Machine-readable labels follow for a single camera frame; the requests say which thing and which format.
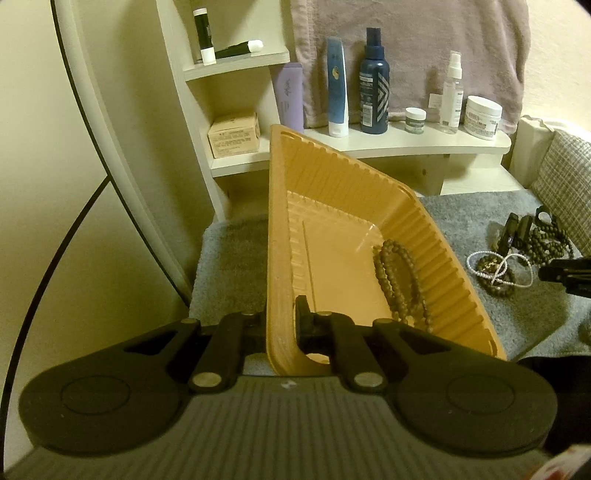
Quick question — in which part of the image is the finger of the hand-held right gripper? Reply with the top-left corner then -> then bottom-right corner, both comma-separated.
538,258 -> 591,296

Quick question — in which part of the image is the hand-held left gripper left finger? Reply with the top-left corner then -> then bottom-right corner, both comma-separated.
124,312 -> 267,394

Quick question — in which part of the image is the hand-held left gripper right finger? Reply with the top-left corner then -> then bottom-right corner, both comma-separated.
294,295 -> 444,393

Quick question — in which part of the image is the white pearl bracelet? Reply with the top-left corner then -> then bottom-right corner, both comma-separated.
466,250 -> 534,291

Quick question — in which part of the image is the orange plastic tray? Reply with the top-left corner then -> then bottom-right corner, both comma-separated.
266,124 -> 508,377

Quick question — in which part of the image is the black glossy hair clip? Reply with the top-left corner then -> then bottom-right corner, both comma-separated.
496,213 -> 520,253

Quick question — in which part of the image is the brown bead bracelet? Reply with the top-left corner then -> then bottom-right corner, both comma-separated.
373,239 -> 435,334
475,256 -> 516,292

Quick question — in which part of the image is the checked grey cushion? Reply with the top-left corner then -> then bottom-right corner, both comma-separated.
529,129 -> 591,259

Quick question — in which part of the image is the grey mat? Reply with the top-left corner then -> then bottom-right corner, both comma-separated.
189,189 -> 591,361

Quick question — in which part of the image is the large white jar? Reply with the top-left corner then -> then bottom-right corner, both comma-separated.
463,95 -> 503,140

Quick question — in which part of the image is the white wooden shelf unit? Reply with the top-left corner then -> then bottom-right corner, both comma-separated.
154,0 -> 527,222

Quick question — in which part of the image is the red white packet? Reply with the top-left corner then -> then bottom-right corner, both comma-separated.
549,445 -> 591,480

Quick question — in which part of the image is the small cardboard box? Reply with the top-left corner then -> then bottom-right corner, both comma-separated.
207,112 -> 260,159

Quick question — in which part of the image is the clear spray bottle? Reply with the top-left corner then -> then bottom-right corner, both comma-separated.
438,52 -> 464,134

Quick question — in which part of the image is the purple tube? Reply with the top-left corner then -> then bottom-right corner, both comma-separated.
271,62 -> 305,132

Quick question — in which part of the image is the blue white tube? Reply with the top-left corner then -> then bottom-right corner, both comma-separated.
327,37 -> 350,138

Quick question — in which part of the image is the dark blue spray bottle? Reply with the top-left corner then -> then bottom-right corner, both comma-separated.
359,28 -> 391,134

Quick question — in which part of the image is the pink hanging towel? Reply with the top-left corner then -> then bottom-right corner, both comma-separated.
291,0 -> 532,134

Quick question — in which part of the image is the black white tube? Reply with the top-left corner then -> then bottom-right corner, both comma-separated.
215,40 -> 264,59
192,8 -> 217,64

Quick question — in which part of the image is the dark olive bead bracelet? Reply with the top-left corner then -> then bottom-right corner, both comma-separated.
526,222 -> 576,267

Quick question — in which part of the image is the small black ring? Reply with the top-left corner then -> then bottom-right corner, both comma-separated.
536,207 -> 562,232

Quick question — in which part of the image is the black cable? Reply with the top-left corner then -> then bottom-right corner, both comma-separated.
0,178 -> 114,462

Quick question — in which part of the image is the curved white frame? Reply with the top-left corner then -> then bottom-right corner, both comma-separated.
48,0 -> 195,308

